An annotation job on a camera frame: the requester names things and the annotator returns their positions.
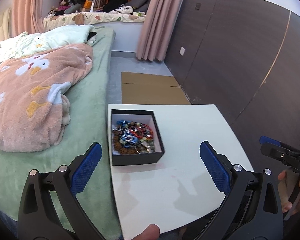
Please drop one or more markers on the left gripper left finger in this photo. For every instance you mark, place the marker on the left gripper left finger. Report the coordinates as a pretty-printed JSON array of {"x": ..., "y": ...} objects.
[{"x": 37, "y": 217}]

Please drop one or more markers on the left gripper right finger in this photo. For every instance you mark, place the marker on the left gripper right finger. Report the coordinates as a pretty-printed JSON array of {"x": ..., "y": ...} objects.
[{"x": 251, "y": 208}]

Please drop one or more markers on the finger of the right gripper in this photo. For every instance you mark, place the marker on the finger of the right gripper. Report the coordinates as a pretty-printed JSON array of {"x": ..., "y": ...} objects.
[
  {"x": 263, "y": 139},
  {"x": 274, "y": 150}
]

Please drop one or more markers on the black jewelry box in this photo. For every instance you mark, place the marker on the black jewelry box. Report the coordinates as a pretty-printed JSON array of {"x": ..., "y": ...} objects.
[{"x": 143, "y": 122}]

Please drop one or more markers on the right hand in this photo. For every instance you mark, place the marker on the right hand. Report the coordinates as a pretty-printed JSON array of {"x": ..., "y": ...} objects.
[{"x": 289, "y": 191}]

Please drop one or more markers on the left hand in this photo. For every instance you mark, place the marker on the left hand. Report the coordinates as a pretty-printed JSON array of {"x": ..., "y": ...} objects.
[{"x": 152, "y": 232}]

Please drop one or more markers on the white side table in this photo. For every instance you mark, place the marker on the white side table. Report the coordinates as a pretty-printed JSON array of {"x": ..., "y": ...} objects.
[{"x": 178, "y": 189}]

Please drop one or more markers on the dark brown wardrobe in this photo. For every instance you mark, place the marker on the dark brown wardrobe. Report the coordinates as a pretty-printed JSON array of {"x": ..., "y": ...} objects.
[{"x": 244, "y": 57}]

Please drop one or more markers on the green bed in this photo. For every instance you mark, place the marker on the green bed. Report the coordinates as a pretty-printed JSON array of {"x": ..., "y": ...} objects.
[{"x": 87, "y": 124}]

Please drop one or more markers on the peach plush blanket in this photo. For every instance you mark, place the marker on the peach plush blanket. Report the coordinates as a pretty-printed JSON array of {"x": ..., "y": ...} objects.
[{"x": 33, "y": 107}]

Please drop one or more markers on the blue flower knot ornament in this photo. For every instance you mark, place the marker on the blue flower knot ornament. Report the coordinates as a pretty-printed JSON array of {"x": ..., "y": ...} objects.
[{"x": 129, "y": 138}]

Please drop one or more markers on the flattened cardboard sheet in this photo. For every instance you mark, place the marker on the flattened cardboard sheet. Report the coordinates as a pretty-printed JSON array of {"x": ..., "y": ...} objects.
[{"x": 149, "y": 89}]

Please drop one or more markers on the light green quilt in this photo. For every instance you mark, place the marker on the light green quilt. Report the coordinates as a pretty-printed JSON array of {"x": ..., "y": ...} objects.
[{"x": 28, "y": 44}]

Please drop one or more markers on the dark grey pillow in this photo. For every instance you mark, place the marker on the dark grey pillow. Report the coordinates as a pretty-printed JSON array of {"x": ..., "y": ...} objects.
[{"x": 138, "y": 5}]

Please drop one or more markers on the floral window seat cushion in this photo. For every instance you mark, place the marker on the floral window seat cushion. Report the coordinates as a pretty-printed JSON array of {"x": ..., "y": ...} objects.
[{"x": 89, "y": 18}]

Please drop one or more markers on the pink curtain by window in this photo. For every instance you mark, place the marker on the pink curtain by window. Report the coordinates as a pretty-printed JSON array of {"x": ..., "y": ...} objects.
[{"x": 27, "y": 16}]

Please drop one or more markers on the white wall switch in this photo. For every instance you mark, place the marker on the white wall switch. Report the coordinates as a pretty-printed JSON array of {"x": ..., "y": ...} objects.
[{"x": 182, "y": 51}]

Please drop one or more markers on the pink curtain by wall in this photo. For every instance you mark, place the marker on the pink curtain by wall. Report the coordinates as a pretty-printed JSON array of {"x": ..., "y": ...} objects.
[{"x": 157, "y": 29}]

